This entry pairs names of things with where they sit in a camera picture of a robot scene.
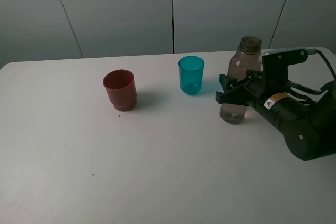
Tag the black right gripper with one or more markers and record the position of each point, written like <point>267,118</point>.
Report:
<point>274,102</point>

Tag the smoky translucent water bottle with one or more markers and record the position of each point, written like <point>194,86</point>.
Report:
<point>246,58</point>

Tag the teal translucent plastic cup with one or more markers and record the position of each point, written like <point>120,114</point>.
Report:
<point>191,74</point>

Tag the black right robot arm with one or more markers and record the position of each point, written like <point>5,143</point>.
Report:
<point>320,140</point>

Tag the red plastic cup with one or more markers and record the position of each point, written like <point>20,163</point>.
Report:
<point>121,89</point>

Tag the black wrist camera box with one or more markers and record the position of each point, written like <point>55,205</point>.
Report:
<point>275,63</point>

